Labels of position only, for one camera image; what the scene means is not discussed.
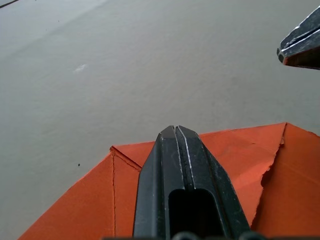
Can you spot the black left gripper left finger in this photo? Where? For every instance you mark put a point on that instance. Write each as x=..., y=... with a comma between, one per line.
x=152, y=195

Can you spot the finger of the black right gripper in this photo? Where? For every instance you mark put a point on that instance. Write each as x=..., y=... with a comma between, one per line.
x=308, y=23
x=303, y=53

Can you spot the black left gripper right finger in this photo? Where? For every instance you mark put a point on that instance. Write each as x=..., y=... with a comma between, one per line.
x=215, y=185

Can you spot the orange paper sheet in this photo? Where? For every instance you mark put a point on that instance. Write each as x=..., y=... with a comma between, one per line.
x=95, y=200

